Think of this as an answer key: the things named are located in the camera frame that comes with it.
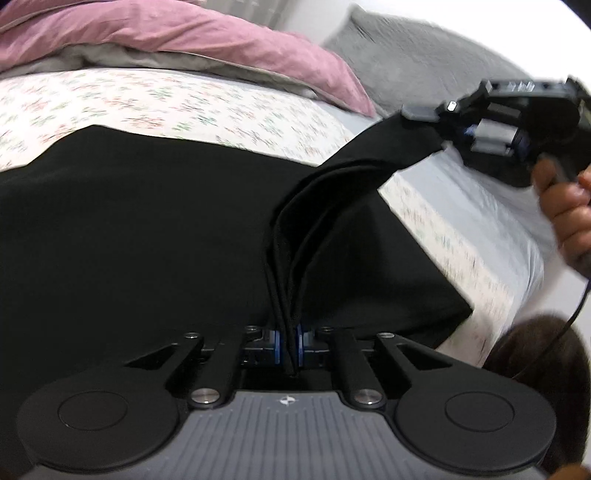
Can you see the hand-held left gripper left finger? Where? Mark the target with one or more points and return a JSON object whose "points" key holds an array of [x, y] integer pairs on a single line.
{"points": [[277, 347]]}

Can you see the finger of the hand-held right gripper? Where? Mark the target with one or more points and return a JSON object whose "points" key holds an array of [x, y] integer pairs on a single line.
{"points": [[422, 112]]}

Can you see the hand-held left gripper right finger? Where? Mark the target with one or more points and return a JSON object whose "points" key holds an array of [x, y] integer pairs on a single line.
{"points": [[301, 347]]}

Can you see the black pants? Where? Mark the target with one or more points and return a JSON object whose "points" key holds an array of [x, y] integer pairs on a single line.
{"points": [[138, 230]]}

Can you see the person's right hand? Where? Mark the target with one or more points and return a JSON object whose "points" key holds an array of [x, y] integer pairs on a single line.
{"points": [[570, 217]]}

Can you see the grey quilted bedspread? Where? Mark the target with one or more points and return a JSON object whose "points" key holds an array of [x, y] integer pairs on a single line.
{"points": [[406, 55]]}

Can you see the pink pillow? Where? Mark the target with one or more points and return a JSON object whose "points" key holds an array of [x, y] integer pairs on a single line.
{"points": [[221, 41]]}

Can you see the floral printed cloth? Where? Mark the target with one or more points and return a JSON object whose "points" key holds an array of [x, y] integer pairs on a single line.
{"points": [[194, 106]]}

